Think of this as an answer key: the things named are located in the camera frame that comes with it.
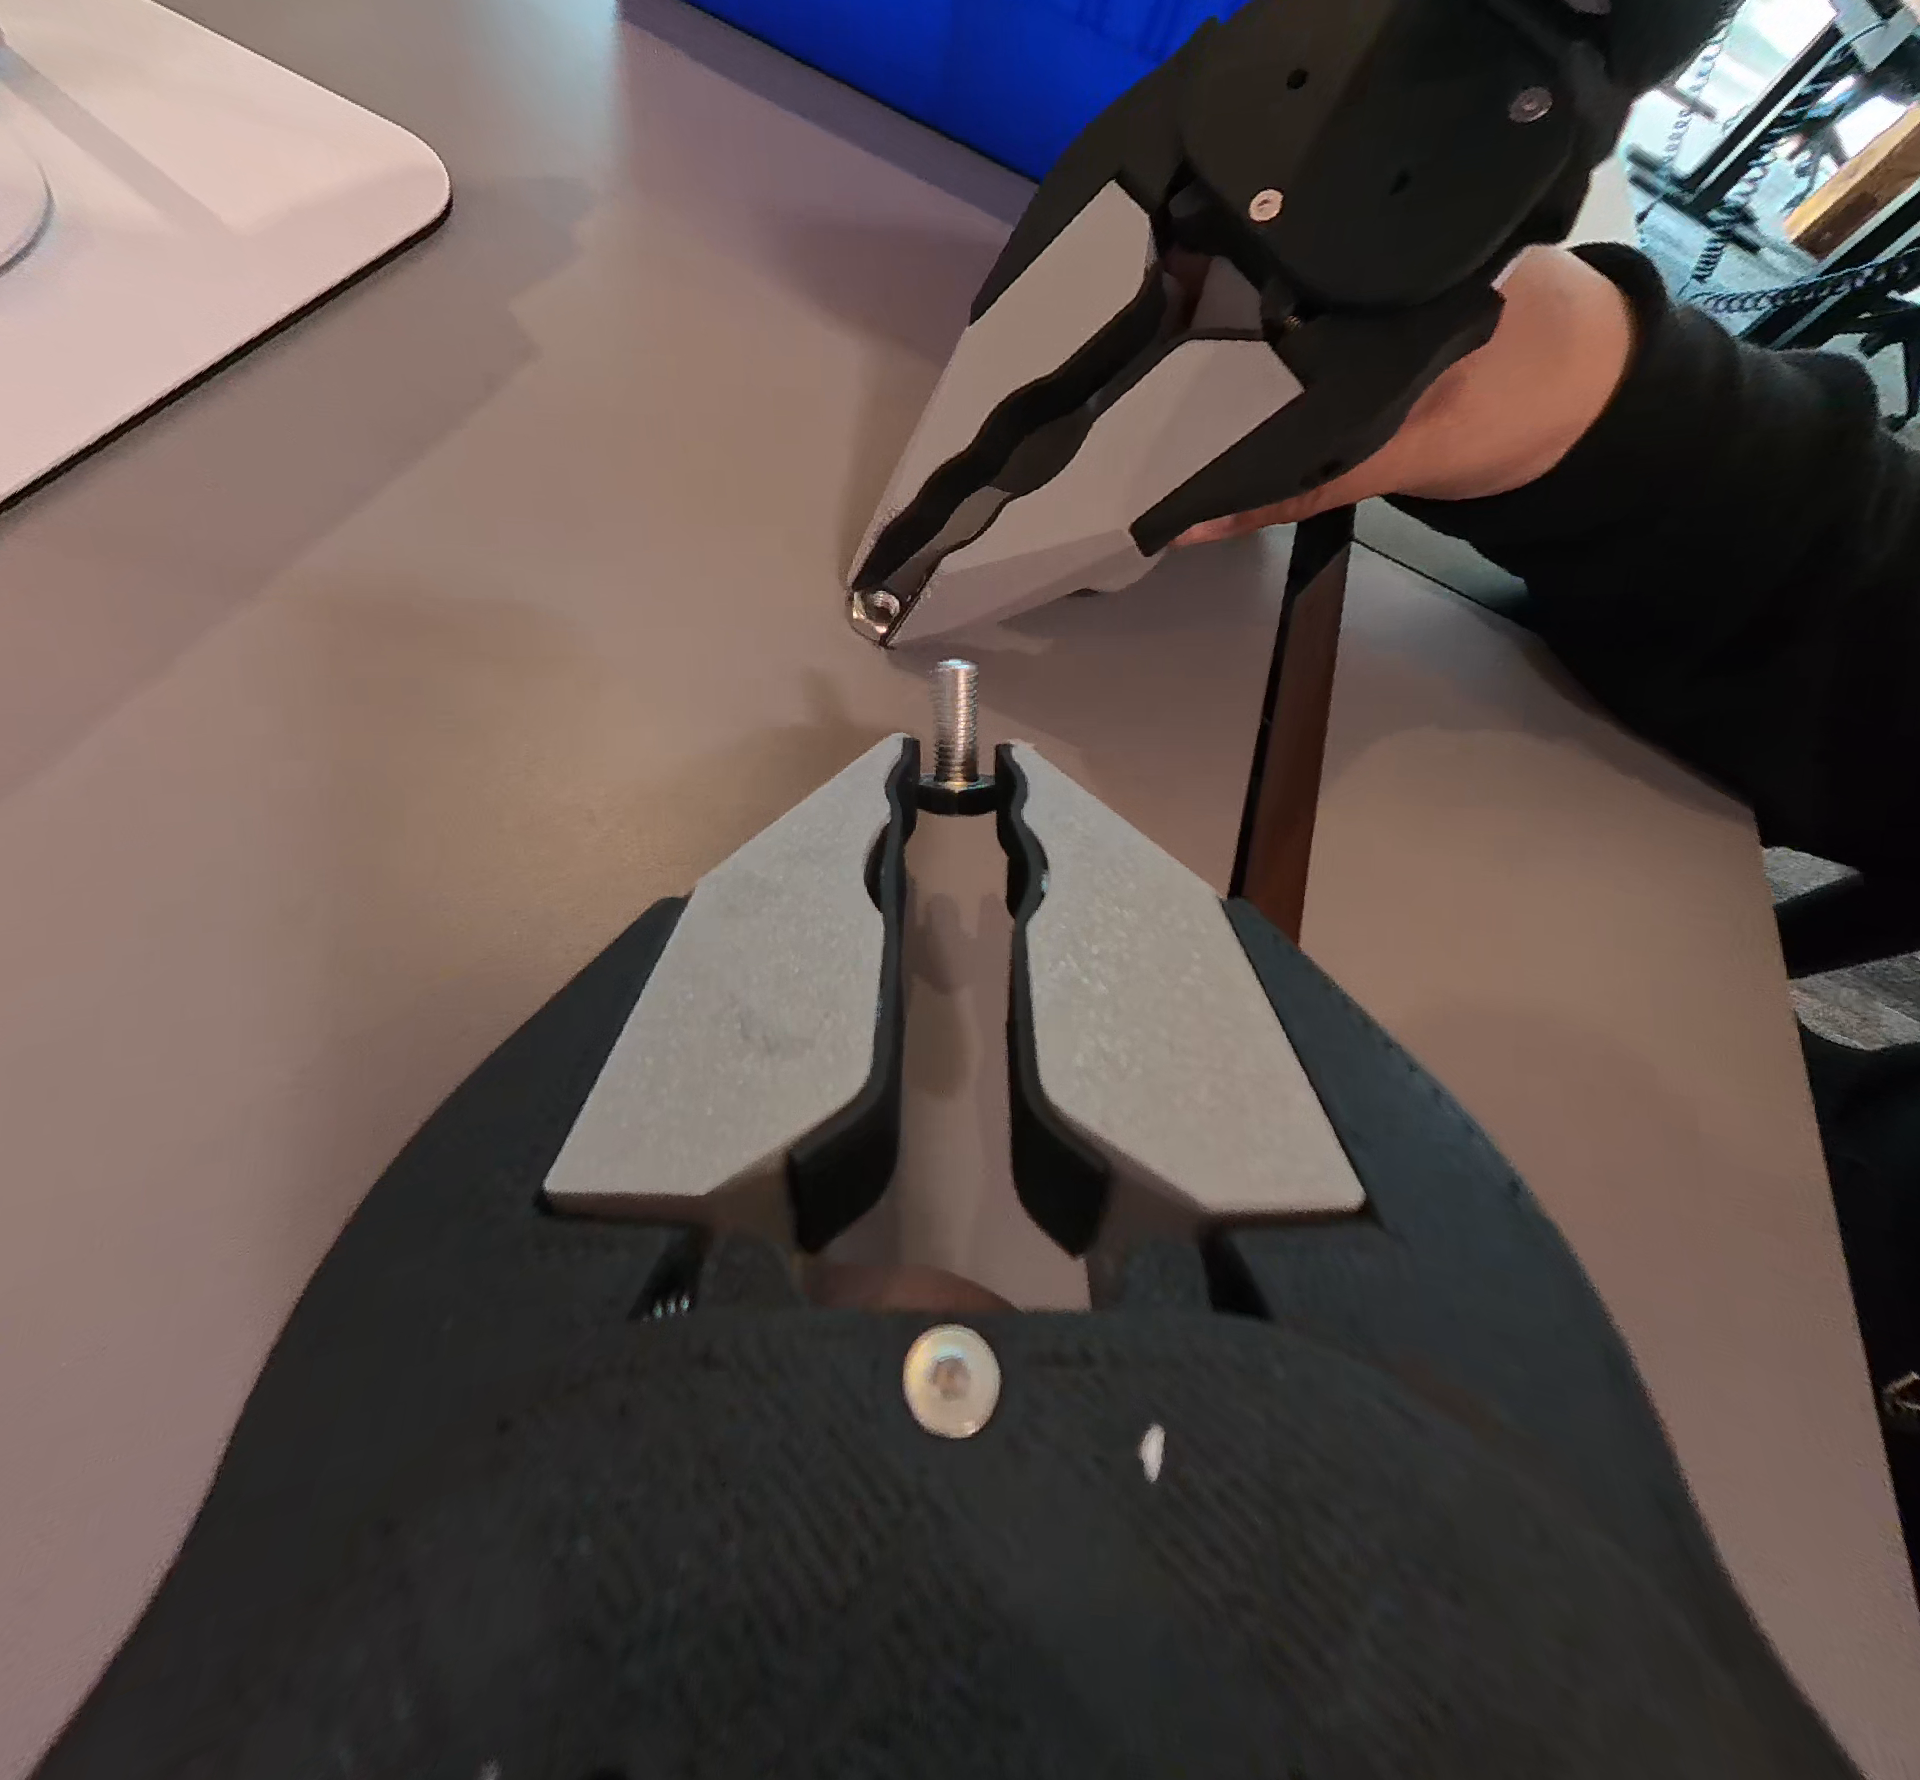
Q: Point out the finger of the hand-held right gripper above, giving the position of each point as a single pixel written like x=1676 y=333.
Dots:
x=1140 y=460
x=1020 y=310

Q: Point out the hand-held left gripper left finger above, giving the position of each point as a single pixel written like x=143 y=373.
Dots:
x=753 y=1030

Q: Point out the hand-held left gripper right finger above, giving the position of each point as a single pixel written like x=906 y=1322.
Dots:
x=1154 y=1045

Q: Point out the silver hex nut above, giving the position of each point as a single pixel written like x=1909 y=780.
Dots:
x=871 y=609

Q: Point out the silver hex bolt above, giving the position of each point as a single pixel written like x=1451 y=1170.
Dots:
x=955 y=721

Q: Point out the person's right forearm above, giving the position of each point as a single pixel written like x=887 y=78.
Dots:
x=1772 y=581

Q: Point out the person's right hand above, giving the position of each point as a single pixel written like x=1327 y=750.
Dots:
x=1530 y=383

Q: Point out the black office chair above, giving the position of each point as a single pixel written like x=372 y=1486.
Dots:
x=1851 y=940

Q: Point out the person's right leg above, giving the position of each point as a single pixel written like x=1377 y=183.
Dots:
x=1876 y=1284

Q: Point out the white document stand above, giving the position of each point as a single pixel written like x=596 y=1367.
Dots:
x=179 y=232

